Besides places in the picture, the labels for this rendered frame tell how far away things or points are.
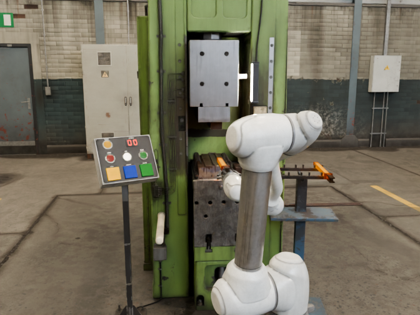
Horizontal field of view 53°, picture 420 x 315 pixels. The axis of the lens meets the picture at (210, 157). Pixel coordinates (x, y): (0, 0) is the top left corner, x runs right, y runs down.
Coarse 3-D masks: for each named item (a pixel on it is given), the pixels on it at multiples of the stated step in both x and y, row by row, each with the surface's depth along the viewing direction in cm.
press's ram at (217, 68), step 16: (192, 48) 251; (208, 48) 252; (224, 48) 253; (192, 64) 253; (208, 64) 254; (224, 64) 254; (192, 80) 255; (208, 80) 255; (224, 80) 256; (192, 96) 257; (208, 96) 257; (224, 96) 258
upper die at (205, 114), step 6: (198, 108) 258; (204, 108) 259; (210, 108) 259; (216, 108) 259; (222, 108) 260; (228, 108) 260; (198, 114) 259; (204, 114) 259; (210, 114) 260; (216, 114) 260; (222, 114) 260; (228, 114) 261; (198, 120) 260; (204, 120) 260; (210, 120) 260; (216, 120) 261; (222, 120) 261; (228, 120) 261
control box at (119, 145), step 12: (96, 144) 239; (120, 144) 245; (132, 144) 249; (144, 144) 252; (96, 156) 239; (120, 156) 243; (132, 156) 246; (96, 168) 241; (120, 168) 240; (156, 168) 250; (120, 180) 238; (132, 180) 241; (144, 180) 246
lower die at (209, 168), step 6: (204, 156) 297; (210, 156) 291; (216, 156) 292; (198, 162) 280; (204, 162) 276; (210, 162) 276; (198, 168) 266; (204, 168) 266; (210, 168) 266; (216, 168) 267; (198, 174) 266; (204, 174) 267; (210, 174) 267; (216, 174) 267
